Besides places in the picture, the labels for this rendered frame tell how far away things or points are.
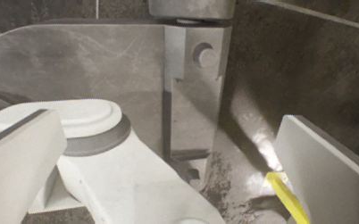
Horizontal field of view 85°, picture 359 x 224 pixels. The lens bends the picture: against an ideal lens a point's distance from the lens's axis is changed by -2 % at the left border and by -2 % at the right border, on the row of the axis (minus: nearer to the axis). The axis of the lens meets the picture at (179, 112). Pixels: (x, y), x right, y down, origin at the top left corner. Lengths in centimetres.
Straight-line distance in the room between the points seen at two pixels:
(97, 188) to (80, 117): 12
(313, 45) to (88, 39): 74
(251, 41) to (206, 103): 31
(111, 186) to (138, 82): 26
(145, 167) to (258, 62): 57
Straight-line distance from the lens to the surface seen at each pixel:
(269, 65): 79
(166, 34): 44
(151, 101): 50
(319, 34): 89
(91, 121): 35
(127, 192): 29
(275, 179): 121
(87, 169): 33
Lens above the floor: 61
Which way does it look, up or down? 58 degrees down
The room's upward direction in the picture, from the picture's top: 157 degrees clockwise
